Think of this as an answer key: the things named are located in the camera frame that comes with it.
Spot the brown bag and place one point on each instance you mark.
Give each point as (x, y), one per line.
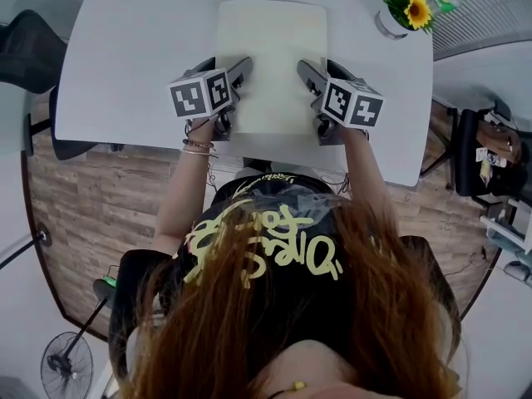
(500, 139)

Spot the black metal desk frame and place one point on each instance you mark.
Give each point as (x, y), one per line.
(436, 148)

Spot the black stand with round base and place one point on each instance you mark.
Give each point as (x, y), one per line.
(43, 235)

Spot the thin metal bangle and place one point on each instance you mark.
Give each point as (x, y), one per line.
(197, 152)

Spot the sunflower in white pot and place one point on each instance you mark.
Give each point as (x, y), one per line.
(392, 21)

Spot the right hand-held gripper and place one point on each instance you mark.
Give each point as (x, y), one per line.
(351, 104)

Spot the person's left forearm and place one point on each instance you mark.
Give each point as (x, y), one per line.
(187, 185)

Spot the black standing fan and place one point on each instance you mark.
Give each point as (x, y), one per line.
(66, 366)

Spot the white rack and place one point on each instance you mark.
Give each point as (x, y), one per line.
(509, 233)

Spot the black shelf cart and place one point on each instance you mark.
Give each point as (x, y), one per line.
(469, 156)

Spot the black mesh office chair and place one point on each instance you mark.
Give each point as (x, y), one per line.
(29, 52)

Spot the white table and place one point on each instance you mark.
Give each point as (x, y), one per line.
(137, 77)

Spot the person's right forearm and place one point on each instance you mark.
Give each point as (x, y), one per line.
(365, 168)

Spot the person's black printed shirt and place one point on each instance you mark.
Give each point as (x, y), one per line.
(287, 272)

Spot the cream item board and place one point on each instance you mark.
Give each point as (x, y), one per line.
(272, 35)

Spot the small yellow hair clip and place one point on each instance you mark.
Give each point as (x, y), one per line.
(298, 385)

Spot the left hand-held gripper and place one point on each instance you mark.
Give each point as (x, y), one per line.
(199, 96)

